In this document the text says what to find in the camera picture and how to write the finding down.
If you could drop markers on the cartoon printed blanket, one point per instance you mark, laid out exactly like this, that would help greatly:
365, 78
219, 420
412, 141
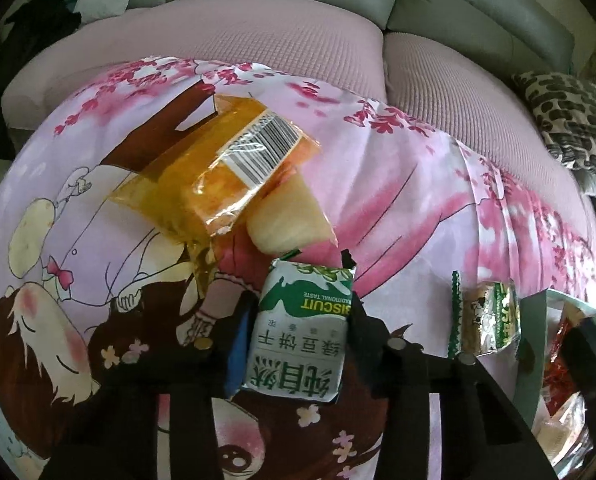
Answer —
403, 200

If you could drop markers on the orange snack packet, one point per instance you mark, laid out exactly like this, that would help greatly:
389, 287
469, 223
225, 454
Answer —
197, 180

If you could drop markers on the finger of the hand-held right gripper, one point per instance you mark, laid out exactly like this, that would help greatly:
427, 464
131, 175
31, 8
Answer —
595, 385

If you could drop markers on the black white patterned cushion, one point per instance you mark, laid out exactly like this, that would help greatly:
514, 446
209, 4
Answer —
573, 115

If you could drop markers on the green white biscuit packet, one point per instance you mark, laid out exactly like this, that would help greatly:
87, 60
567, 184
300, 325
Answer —
298, 335

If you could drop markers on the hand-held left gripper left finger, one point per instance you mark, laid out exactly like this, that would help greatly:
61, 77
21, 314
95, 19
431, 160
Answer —
235, 350

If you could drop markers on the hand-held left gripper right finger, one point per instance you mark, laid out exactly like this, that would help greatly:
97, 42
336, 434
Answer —
363, 330

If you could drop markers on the pale yellow pastry packet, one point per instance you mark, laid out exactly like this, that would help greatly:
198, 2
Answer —
293, 220

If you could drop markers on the grey sofa with pink cover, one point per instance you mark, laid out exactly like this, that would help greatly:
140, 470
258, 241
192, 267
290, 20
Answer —
258, 25

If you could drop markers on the green gold snack packet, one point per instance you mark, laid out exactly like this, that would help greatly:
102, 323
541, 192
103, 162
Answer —
485, 320

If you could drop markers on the teal framed white tray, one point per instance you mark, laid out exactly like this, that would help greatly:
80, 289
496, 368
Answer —
530, 360

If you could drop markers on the beige wafer packet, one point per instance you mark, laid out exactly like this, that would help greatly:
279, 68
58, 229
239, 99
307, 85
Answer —
560, 432

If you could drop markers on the shiny red snack packet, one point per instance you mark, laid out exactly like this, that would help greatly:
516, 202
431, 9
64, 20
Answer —
560, 365

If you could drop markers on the black clothes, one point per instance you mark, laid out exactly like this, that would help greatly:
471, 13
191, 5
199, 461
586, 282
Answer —
37, 15

